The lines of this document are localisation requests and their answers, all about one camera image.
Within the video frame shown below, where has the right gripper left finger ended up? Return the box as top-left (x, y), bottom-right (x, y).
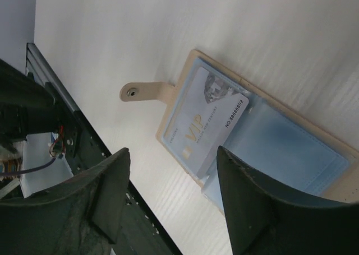
top-left (1, 148), bottom-right (130, 254)

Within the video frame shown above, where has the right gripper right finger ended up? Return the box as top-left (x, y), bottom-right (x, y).
top-left (217, 147), bottom-right (358, 254)

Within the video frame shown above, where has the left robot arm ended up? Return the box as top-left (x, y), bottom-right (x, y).
top-left (1, 60), bottom-right (59, 141)

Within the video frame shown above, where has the aluminium front rail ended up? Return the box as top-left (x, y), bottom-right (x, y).
top-left (26, 43), bottom-right (81, 129)

